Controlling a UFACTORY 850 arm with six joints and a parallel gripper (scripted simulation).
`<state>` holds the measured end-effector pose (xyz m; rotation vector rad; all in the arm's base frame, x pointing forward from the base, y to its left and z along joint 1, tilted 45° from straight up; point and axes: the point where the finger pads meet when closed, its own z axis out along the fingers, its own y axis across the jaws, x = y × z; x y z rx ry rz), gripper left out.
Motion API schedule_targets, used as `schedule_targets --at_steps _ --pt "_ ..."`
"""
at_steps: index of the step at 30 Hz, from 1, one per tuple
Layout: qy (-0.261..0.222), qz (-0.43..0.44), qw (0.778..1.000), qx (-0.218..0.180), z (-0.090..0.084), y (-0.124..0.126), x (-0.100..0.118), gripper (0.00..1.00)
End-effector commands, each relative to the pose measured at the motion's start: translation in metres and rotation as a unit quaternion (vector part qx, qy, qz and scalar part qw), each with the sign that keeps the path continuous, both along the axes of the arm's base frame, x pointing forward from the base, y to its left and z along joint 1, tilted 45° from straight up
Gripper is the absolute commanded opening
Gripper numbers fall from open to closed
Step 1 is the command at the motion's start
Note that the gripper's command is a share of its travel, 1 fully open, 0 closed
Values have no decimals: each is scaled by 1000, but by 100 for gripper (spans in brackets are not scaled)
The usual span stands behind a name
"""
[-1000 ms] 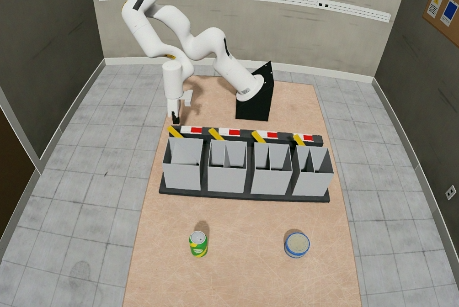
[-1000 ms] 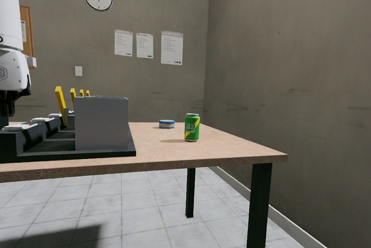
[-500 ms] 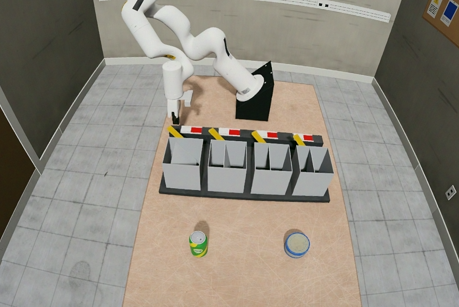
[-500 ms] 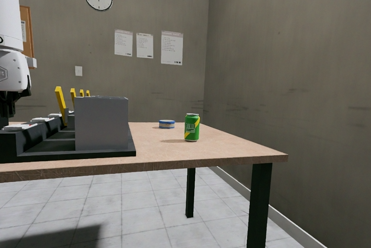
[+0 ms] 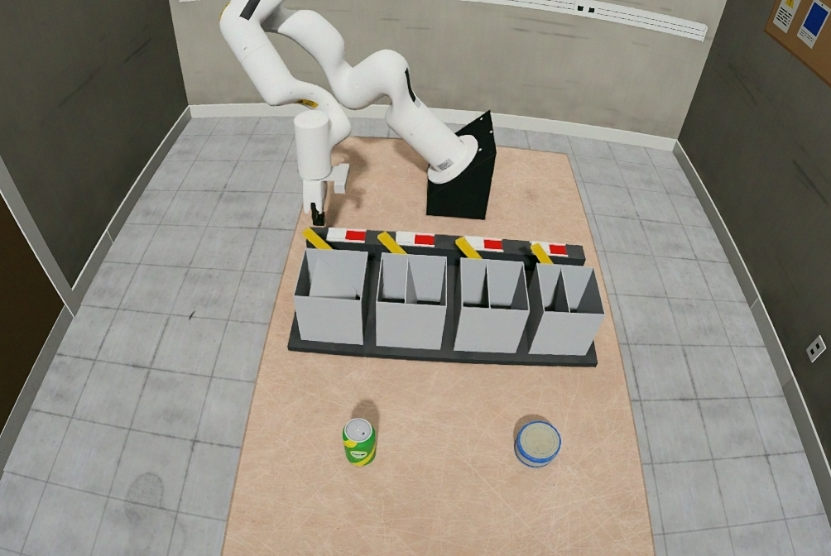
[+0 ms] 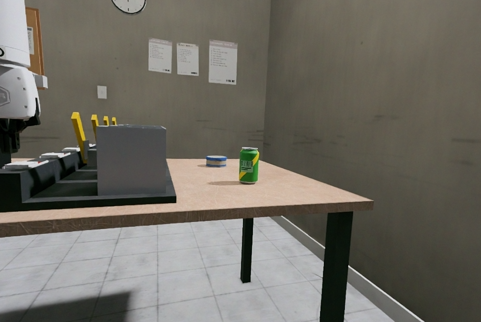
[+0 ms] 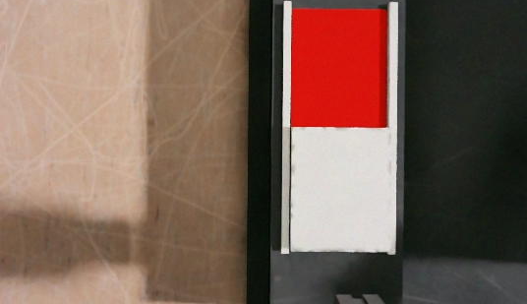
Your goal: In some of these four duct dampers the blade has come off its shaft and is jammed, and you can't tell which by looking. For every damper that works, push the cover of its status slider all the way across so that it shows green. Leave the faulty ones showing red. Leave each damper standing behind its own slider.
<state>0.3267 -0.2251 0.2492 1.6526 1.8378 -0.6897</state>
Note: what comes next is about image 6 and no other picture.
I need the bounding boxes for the green drink can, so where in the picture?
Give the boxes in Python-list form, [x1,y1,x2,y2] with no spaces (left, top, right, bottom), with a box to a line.
[239,147,259,184]

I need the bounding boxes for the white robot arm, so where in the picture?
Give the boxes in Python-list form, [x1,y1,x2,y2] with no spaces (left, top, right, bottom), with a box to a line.
[0,0,47,88]

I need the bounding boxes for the round tin with blue-rimmed lid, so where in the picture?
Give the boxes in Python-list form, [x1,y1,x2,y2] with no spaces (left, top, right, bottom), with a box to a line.
[206,156,227,168]

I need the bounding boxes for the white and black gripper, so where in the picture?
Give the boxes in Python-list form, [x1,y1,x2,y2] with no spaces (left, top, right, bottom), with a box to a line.
[0,63,41,154]

